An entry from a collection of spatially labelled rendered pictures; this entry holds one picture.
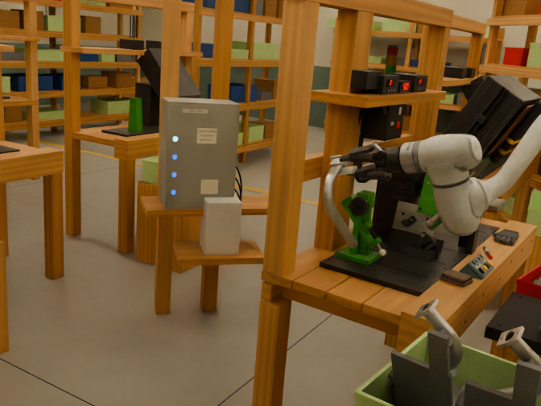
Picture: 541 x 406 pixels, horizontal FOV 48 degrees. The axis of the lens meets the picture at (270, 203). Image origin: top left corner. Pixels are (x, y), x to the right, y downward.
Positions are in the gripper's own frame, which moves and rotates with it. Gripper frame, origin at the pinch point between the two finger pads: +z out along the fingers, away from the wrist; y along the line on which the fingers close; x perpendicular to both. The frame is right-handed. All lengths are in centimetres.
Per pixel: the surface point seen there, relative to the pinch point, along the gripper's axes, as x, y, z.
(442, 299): -1, -62, -11
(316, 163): -39, -25, 39
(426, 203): -51, -61, 8
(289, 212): -3.5, -19.9, 32.8
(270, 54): -539, -180, 417
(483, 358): 35, -43, -38
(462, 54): -867, -414, 281
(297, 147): -17.0, -1.7, 26.1
